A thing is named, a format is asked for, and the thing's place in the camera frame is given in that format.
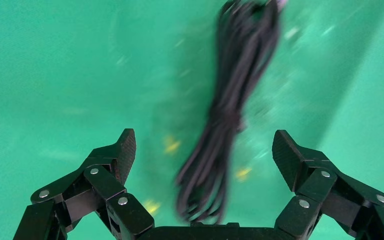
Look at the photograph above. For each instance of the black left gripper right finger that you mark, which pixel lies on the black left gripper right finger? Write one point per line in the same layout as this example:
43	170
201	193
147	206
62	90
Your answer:
328	192

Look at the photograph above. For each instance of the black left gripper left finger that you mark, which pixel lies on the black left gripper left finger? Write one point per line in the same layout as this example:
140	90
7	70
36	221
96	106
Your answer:
79	192

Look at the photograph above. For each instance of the green table mat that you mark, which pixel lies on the green table mat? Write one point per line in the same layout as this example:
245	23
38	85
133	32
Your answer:
46	66

